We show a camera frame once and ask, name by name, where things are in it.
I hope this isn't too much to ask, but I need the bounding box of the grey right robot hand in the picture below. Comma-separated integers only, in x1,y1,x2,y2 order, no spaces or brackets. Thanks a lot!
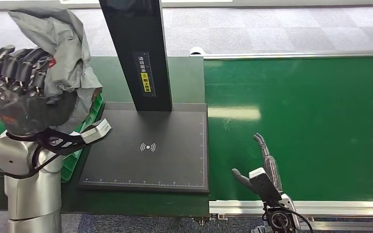
231,133,284,195

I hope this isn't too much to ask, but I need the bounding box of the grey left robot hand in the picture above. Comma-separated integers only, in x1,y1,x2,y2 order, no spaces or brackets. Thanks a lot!
0,45,78,136

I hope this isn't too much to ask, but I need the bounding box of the grey mailer bag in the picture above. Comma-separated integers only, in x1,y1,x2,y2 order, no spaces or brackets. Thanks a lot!
8,7,103,134

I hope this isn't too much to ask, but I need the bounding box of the green conveyor belt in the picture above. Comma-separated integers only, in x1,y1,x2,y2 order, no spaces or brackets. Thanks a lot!
203,56,373,201

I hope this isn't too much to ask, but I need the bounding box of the white conveyor roller end cap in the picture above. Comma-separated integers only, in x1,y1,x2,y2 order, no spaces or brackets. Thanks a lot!
189,46,206,57

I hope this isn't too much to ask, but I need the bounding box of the green plastic crate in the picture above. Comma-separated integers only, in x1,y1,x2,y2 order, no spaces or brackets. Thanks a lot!
0,93,105,183

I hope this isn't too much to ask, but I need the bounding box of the yellow label on column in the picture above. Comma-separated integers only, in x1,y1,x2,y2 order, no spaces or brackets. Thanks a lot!
140,72,152,93

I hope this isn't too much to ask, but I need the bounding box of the black scanner column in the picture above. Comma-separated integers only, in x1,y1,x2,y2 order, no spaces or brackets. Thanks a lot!
99,0,173,112

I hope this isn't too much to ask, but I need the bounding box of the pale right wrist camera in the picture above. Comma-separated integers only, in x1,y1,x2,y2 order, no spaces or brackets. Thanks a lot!
249,167,282,203

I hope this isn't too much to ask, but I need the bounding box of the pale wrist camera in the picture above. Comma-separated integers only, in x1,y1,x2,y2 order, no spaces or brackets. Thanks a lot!
46,118,113,156
249,167,282,203

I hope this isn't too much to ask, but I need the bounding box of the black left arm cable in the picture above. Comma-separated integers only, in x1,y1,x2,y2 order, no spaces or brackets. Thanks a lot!
0,133,89,180

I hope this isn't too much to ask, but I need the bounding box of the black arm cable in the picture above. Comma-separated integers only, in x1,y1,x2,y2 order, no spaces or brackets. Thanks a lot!
263,201,315,233
0,133,89,180

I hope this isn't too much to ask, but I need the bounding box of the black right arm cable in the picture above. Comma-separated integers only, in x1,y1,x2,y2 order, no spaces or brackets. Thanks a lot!
263,201,315,233

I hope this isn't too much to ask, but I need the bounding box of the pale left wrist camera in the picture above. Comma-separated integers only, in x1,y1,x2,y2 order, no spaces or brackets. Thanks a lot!
46,118,113,156

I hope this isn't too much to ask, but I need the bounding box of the wide aluminium conveyor side rail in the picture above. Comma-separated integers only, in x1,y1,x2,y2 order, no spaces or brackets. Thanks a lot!
209,199,373,216

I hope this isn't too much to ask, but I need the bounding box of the aluminium conveyor lower frame bar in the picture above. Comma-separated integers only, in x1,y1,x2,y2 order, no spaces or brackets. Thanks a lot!
310,221,373,231

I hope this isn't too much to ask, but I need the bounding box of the black scanner base plate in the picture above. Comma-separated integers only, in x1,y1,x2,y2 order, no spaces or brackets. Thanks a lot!
78,102,210,194

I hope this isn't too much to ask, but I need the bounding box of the thin aluminium conveyor side rail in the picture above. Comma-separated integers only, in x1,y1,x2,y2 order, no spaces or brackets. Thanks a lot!
189,50,373,60

